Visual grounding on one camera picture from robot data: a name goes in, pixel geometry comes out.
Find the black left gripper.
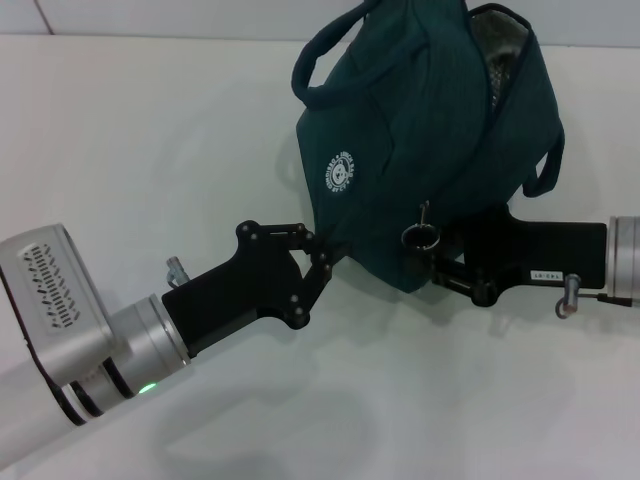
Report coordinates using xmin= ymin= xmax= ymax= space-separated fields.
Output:
xmin=160 ymin=219 xmax=347 ymax=360

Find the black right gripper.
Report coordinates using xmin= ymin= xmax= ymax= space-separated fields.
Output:
xmin=407 ymin=205 xmax=610 ymax=308

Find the teal fabric lunch bag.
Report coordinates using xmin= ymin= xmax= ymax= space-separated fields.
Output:
xmin=292 ymin=0 xmax=566 ymax=295

